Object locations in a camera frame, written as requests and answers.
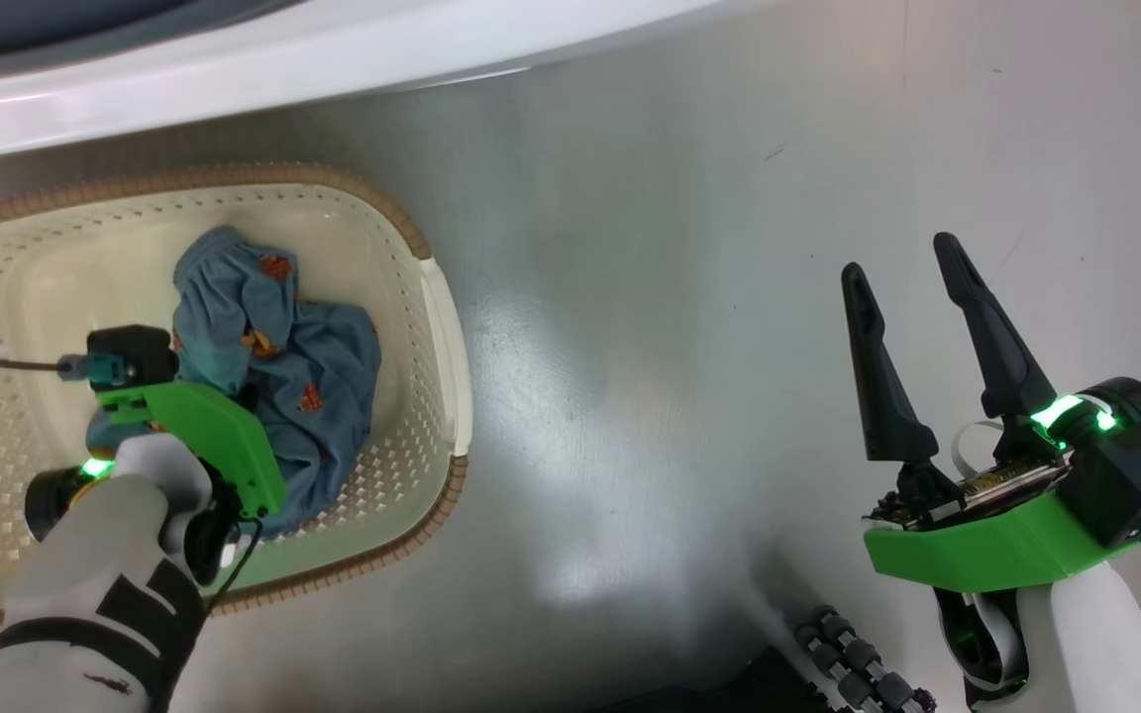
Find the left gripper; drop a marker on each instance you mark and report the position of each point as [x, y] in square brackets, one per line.
[53, 505]

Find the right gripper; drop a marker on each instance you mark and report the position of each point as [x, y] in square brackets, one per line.
[1006, 485]

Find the blue cartoon print garment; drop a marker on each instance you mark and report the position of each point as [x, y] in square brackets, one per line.
[323, 376]

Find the robot base roller wheel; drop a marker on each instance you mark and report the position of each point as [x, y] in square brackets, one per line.
[863, 659]

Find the white front-load washing machine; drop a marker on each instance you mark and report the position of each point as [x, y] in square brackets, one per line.
[234, 69]

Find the cream laundry basket brown rim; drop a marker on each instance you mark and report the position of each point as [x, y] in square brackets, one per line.
[402, 297]

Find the green left camera mount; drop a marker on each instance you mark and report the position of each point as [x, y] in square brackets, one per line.
[204, 426]

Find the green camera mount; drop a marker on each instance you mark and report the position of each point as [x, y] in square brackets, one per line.
[977, 555]
[204, 426]

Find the green right camera mount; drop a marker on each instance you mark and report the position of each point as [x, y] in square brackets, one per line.
[977, 555]

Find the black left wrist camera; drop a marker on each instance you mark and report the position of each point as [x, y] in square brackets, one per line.
[140, 352]

